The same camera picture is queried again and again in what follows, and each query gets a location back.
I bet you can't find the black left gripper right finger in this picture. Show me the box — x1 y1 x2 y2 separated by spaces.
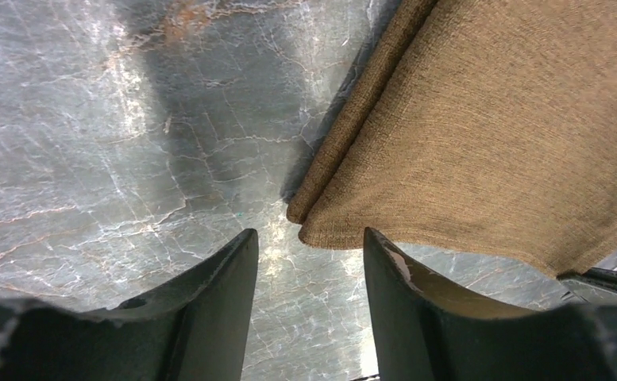
363 228 617 380

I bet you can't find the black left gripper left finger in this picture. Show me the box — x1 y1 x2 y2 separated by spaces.
0 229 259 380

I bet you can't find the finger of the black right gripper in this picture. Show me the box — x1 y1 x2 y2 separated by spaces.
557 267 617 304

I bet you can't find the brown cloth napkin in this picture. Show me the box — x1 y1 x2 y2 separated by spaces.
287 1 617 277

